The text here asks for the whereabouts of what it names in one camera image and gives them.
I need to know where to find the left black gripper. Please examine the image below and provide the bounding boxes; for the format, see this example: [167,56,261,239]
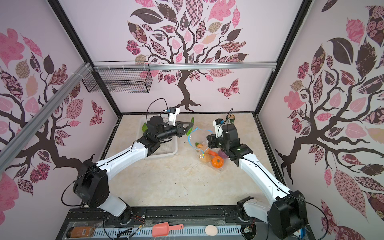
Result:
[156,120,194,141]

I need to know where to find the yellow brown potato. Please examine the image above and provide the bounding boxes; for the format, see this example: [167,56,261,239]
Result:
[200,154,212,163]

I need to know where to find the orange carrot with leaves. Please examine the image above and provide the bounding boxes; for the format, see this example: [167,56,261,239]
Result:
[195,143,218,157]

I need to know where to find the clear zip top bag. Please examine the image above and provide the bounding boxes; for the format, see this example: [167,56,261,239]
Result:
[187,127,228,173]

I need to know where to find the green chili pepper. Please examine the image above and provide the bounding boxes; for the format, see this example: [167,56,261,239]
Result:
[187,117,195,136]

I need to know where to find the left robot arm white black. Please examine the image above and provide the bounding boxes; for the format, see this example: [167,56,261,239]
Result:
[73,116,194,224]

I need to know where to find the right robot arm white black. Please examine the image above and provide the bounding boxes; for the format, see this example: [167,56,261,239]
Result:
[207,119,309,240]

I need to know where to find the green napa cabbage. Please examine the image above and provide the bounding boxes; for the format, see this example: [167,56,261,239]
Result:
[142,123,148,133]

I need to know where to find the white plastic perforated basket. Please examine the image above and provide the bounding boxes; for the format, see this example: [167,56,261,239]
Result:
[136,116,178,159]

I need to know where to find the green beverage can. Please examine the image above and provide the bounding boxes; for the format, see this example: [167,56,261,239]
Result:
[226,114,235,125]

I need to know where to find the beige oval sponge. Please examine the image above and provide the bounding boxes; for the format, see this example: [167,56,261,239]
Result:
[205,225,218,236]

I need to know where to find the pink plastic scoop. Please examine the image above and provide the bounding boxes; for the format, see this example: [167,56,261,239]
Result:
[152,222,184,237]

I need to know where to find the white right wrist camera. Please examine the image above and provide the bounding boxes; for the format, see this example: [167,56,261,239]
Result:
[213,119,225,138]

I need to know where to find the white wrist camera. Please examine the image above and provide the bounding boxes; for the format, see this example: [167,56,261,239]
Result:
[213,119,225,138]
[168,107,180,126]

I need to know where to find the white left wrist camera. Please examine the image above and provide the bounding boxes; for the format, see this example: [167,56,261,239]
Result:
[168,107,180,126]

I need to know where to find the black wire wall basket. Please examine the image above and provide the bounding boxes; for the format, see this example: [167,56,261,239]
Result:
[82,60,153,94]

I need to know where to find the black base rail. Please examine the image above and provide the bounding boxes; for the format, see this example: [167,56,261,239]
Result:
[56,205,274,240]

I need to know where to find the silver aluminium rail back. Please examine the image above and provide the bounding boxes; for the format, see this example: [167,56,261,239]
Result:
[94,62,277,71]

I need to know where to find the silver aluminium rail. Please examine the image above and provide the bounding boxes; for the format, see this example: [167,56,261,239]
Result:
[94,62,277,71]
[1,63,91,173]

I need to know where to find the silver aluminium rail left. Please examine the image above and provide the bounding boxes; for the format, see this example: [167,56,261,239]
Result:
[1,63,91,173]

